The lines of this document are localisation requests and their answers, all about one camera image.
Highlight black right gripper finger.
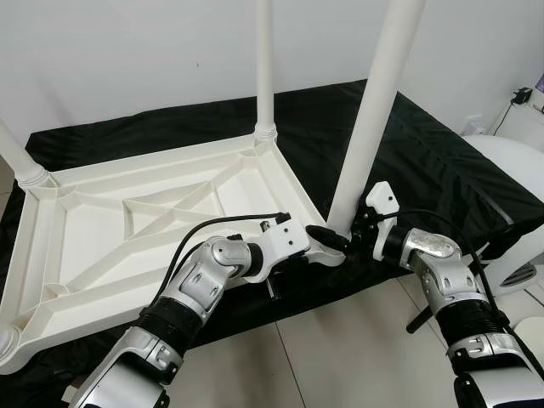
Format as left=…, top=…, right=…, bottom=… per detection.
left=304, top=225, right=351, bottom=253

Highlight white plastic table top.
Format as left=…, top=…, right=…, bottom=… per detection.
left=0, top=136, right=348, bottom=375

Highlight white plastic floor object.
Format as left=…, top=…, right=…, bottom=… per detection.
left=463, top=133, right=544, bottom=294

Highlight white round flat floor disc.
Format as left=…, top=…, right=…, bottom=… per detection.
left=514, top=316, right=544, bottom=360

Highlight white side cabinet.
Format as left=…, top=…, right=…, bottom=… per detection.
left=508, top=102, right=544, bottom=147

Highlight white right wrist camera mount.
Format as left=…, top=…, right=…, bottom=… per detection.
left=365, top=181, right=400, bottom=260

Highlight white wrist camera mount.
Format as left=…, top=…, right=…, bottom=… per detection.
left=365, top=181, right=400, bottom=260
left=255, top=217, right=311, bottom=269

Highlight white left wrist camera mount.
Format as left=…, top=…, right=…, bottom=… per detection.
left=255, top=217, right=311, bottom=269

